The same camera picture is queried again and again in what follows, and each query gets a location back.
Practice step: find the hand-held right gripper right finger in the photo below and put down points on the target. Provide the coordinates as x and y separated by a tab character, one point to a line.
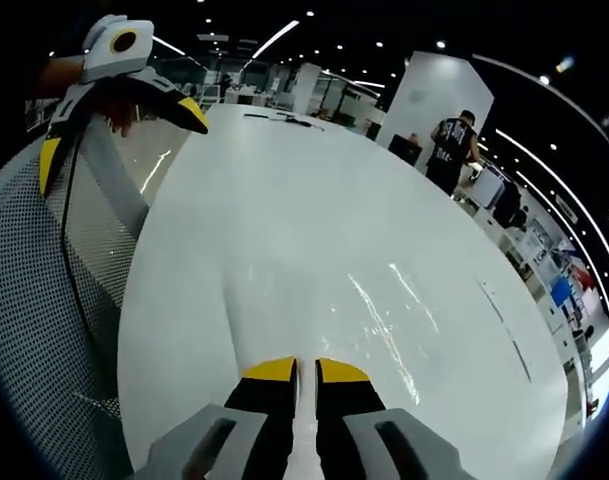
354	425

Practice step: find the white square pillar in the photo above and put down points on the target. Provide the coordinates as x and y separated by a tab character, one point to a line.
434	95

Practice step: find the person's left hand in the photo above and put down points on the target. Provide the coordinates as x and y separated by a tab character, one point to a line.
120	115

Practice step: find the grey mesh office chair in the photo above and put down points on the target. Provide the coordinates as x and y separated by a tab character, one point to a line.
29	280

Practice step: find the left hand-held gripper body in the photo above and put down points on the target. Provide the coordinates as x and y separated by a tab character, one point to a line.
109	55

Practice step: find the row of white desks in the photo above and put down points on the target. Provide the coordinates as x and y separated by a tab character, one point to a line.
539	260

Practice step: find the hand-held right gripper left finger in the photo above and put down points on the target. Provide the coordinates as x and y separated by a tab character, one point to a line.
254	425

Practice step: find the blue panel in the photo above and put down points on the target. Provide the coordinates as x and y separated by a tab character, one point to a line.
560	291

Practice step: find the small dark tools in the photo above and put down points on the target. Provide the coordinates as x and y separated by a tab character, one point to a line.
284	120

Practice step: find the clear food packaging bag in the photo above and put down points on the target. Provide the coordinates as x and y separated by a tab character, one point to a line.
304	320

